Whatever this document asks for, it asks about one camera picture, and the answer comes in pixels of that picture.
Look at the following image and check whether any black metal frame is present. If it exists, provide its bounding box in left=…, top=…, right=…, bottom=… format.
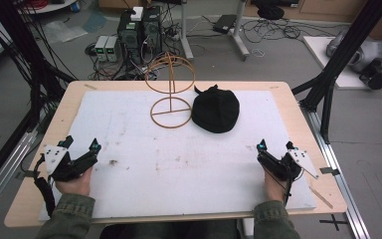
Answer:
left=291, top=0, right=382, bottom=144
left=0, top=0, right=78, bottom=197

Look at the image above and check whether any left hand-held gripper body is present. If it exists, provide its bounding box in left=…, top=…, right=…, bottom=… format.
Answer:
left=43, top=144, right=94, bottom=183

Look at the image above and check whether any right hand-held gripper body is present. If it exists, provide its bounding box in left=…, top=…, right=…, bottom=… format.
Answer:
left=270, top=148, right=320, bottom=182

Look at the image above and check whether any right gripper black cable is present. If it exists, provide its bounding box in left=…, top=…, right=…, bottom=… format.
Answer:
left=282, top=165, right=304, bottom=206

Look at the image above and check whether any grey helmet-shaped device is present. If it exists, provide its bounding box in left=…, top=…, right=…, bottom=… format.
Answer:
left=325, top=29, right=382, bottom=75

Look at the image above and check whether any white box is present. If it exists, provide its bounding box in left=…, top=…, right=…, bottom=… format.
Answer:
left=130, top=6, right=144, bottom=22

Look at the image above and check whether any person's right hand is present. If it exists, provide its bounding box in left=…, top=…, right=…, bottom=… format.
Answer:
left=263, top=168, right=290, bottom=203

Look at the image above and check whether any black tape strip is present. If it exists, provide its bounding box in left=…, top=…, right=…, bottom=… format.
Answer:
left=319, top=166, right=341, bottom=176
left=14, top=169, right=42, bottom=180

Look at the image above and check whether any aluminium rail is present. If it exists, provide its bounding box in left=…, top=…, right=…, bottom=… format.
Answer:
left=0, top=128, right=40, bottom=221
left=299, top=101, right=372, bottom=239

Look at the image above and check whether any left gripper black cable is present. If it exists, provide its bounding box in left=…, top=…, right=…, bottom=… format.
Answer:
left=33, top=153, right=58, bottom=218

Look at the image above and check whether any black flat box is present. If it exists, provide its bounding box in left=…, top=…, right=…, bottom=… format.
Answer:
left=212, top=14, right=239, bottom=35

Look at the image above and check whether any black round stool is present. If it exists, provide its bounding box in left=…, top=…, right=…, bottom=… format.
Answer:
left=256, top=4, right=286, bottom=21

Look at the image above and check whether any white desk leg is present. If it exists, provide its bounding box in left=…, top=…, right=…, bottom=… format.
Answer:
left=228, top=0, right=252, bottom=62
left=178, top=0, right=195, bottom=62

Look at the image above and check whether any wooden ring hat stand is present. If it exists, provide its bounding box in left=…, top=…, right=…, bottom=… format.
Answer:
left=144, top=52, right=197, bottom=129

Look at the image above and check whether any white foam mat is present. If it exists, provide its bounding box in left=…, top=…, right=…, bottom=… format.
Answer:
left=39, top=90, right=317, bottom=222

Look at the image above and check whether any black device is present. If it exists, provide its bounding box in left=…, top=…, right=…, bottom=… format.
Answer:
left=358, top=59, right=382, bottom=91

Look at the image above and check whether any clear plastic sheet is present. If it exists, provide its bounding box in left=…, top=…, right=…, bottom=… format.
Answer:
left=42, top=19, right=90, bottom=45

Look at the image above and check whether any black computer tower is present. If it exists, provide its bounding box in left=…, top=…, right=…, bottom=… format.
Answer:
left=116, top=9, right=145, bottom=65
left=141, top=5, right=164, bottom=56

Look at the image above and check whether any thin wooden stick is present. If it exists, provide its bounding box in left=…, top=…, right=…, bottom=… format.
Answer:
left=307, top=185, right=334, bottom=210

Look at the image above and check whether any white platform board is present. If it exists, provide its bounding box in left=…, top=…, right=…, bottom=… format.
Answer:
left=302, top=35, right=382, bottom=91

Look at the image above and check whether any black knit hat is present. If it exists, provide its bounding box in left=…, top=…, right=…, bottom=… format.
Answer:
left=191, top=84, right=241, bottom=134

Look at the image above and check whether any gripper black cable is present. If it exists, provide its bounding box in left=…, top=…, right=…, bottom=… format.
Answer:
left=33, top=153, right=58, bottom=218
left=282, top=165, right=304, bottom=206

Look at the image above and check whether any tangle of black cables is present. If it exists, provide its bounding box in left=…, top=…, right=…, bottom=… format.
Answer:
left=241, top=17, right=340, bottom=45

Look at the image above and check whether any black tape cross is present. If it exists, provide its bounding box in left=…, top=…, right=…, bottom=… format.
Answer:
left=318, top=213, right=349, bottom=232

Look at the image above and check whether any grey power supply unit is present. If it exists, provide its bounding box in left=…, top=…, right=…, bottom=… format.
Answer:
left=104, top=35, right=121, bottom=64
left=94, top=35, right=109, bottom=63

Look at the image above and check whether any person's left hand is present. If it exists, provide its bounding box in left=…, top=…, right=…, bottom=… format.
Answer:
left=54, top=166, right=94, bottom=197

